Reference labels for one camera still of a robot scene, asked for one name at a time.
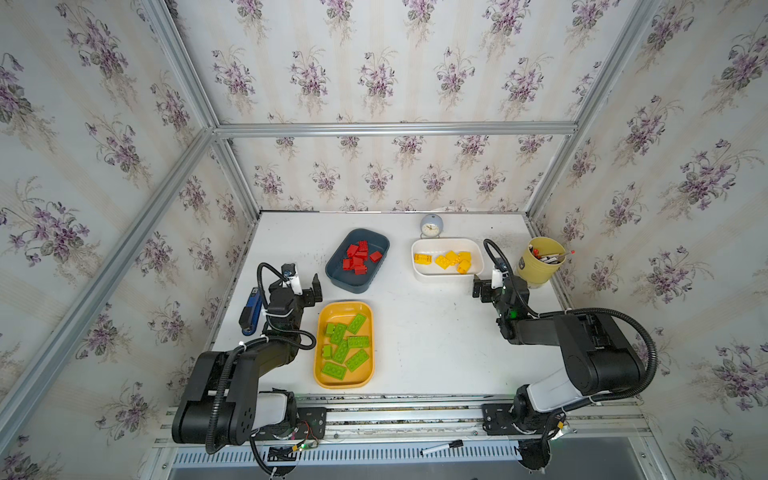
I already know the yellow lego brick pile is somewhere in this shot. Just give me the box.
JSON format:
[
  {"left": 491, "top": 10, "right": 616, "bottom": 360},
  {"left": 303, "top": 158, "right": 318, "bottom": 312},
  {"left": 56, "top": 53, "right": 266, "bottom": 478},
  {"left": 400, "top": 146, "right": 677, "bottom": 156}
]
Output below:
[{"left": 457, "top": 259, "right": 472, "bottom": 274}]

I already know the green lego brick top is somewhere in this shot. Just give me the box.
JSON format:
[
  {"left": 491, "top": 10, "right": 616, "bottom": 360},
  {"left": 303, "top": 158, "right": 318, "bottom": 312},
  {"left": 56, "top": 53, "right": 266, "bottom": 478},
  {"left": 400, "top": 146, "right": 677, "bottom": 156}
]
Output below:
[{"left": 346, "top": 336, "right": 371, "bottom": 349}]

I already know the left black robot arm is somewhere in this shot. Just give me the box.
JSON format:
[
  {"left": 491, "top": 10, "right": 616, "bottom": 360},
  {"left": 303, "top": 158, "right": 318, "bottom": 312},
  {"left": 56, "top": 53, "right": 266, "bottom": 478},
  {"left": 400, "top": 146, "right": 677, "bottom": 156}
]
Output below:
[{"left": 171, "top": 262, "right": 323, "bottom": 455}]

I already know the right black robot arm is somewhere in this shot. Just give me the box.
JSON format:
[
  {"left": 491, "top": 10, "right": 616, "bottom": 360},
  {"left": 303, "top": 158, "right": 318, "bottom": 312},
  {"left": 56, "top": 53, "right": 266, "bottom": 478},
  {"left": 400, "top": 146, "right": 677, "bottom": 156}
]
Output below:
[{"left": 472, "top": 239, "right": 659, "bottom": 432}]

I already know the blue stapler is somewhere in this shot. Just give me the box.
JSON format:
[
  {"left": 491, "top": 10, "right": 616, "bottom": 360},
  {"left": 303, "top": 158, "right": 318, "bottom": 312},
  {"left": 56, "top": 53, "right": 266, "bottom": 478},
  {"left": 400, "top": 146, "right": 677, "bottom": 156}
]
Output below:
[{"left": 238, "top": 287, "right": 263, "bottom": 336}]

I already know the yellow pen cup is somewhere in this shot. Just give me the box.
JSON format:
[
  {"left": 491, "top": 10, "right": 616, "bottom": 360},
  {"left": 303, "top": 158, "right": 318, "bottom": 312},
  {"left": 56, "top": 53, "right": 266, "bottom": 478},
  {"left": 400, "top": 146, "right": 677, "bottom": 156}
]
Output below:
[{"left": 515, "top": 237, "right": 575, "bottom": 288}]

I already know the dark teal plastic bin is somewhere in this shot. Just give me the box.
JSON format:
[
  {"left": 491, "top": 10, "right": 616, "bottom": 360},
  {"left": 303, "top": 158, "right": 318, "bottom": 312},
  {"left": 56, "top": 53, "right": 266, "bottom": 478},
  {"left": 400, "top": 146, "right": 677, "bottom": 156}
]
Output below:
[{"left": 325, "top": 228, "right": 390, "bottom": 294}]

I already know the yellow plastic tray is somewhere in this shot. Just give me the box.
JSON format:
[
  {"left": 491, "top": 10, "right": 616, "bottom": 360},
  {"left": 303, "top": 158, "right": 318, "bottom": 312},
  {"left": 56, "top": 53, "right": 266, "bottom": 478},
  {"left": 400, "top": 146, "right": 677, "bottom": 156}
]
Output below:
[{"left": 313, "top": 301, "right": 375, "bottom": 390}]

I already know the white plastic bin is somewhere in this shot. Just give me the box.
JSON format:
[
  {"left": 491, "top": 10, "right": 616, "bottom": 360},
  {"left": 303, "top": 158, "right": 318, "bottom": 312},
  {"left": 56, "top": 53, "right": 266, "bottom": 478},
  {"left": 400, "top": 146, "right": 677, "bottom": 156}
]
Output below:
[{"left": 411, "top": 238, "right": 484, "bottom": 282}]

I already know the light blue desk clock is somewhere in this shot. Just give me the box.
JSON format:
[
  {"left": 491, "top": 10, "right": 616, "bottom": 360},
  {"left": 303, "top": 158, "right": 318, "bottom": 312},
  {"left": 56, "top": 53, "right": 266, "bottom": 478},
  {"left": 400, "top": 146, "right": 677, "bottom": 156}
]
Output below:
[{"left": 420, "top": 214, "right": 444, "bottom": 238}]

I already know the black marker pen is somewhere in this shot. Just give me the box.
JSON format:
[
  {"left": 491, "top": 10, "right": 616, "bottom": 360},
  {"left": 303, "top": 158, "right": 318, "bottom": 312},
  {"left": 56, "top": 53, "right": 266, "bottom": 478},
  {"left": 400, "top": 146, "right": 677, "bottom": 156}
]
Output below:
[{"left": 419, "top": 440, "right": 464, "bottom": 457}]

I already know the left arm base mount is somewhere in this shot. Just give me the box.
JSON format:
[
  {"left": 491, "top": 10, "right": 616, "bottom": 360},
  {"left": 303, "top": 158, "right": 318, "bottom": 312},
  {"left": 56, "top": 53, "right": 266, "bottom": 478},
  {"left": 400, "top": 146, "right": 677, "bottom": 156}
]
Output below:
[{"left": 253, "top": 407, "right": 328, "bottom": 442}]

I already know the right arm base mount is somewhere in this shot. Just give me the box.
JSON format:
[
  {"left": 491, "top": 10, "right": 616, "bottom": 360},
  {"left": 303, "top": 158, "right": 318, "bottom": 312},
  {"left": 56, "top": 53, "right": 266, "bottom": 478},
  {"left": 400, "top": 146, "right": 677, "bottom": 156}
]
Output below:
[{"left": 481, "top": 403, "right": 529, "bottom": 436}]

